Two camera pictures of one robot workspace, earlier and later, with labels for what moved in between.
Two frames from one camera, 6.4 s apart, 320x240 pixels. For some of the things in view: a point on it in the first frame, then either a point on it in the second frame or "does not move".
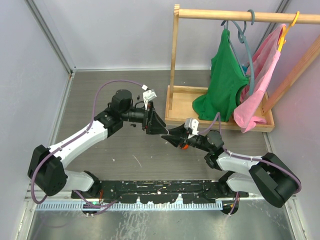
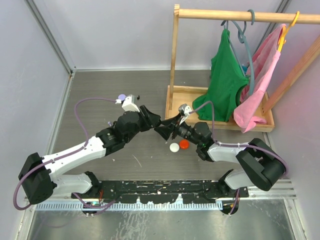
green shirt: x=227 y=77 does not move
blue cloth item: x=244 y=68 does not move
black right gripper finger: x=176 y=140 -> x=166 y=131
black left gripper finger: x=156 y=121 does not move
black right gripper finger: x=180 y=131 -> x=170 y=123
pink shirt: x=262 y=63 does not move
